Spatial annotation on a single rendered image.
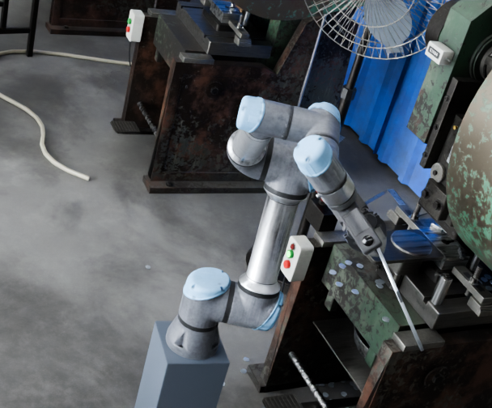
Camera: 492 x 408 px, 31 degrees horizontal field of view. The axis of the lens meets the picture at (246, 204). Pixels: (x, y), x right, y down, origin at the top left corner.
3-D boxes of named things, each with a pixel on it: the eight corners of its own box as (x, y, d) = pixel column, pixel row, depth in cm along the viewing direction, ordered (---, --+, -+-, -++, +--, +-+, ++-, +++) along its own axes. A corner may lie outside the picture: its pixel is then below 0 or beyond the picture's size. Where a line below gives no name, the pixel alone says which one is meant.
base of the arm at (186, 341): (171, 360, 242) (178, 333, 237) (160, 323, 254) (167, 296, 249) (223, 359, 247) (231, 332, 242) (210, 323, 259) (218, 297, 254)
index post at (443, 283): (434, 305, 249) (447, 278, 244) (429, 299, 251) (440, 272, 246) (443, 304, 250) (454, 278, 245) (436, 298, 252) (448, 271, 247)
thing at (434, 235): (441, 269, 260) (446, 257, 257) (413, 240, 271) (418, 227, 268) (464, 268, 264) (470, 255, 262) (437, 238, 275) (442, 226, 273)
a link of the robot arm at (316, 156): (326, 125, 181) (324, 156, 176) (349, 159, 188) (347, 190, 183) (292, 136, 185) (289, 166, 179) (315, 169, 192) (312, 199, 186)
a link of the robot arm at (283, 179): (221, 309, 251) (268, 129, 231) (272, 320, 252) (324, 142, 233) (219, 330, 240) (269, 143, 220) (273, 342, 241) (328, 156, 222)
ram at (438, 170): (438, 227, 248) (477, 135, 233) (409, 197, 259) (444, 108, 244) (485, 225, 256) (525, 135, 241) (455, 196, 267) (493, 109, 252)
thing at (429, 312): (431, 330, 249) (438, 313, 246) (354, 236, 282) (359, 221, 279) (511, 320, 263) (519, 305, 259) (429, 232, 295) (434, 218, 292)
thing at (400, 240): (360, 298, 253) (375, 260, 246) (337, 268, 263) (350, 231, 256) (430, 291, 264) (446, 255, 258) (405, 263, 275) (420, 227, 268)
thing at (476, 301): (478, 316, 249) (492, 287, 244) (444, 279, 261) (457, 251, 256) (494, 315, 252) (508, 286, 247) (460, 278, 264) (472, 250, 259)
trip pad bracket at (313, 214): (307, 262, 286) (324, 212, 276) (294, 244, 293) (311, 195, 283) (324, 261, 288) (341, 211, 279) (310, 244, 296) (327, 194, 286)
